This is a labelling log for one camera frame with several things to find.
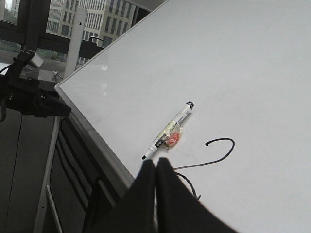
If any white vertical post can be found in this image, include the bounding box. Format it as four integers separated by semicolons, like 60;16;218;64
63;7;87;79

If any red magnet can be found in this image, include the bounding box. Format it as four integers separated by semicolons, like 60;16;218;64
162;124;183;150

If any white black whiteboard marker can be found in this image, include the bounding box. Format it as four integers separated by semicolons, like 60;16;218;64
141;101;194;160

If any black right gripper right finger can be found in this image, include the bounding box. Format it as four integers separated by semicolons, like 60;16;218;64
156;158;236;233

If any dark cabinet with white rail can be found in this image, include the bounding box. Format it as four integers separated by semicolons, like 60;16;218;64
34;114;133;233

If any dark window frame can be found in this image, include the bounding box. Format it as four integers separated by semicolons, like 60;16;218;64
0;0;102;59

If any white whiteboard with aluminium frame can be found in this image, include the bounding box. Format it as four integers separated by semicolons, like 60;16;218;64
56;0;311;233

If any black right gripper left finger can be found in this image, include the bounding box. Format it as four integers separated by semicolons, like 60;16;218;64
91;160;156;233

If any silver metal box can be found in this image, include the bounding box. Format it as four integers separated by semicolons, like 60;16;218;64
28;53;44;68

